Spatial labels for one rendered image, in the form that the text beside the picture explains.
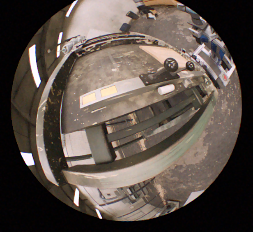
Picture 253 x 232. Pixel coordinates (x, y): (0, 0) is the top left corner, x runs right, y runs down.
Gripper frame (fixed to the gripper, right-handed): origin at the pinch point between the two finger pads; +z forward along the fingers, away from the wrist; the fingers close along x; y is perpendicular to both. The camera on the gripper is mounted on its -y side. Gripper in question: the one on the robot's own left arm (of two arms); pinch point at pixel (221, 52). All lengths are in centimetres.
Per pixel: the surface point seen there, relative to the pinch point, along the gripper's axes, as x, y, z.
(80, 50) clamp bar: -68, 73, -11
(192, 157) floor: 141, 2, 155
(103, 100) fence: -4, 58, -2
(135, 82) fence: -7.1, 48.4, 3.4
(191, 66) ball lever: -2.1, 27.9, 3.0
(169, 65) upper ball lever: -1.8, 38.5, -3.2
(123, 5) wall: -560, -188, -67
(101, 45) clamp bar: -68, 57, 2
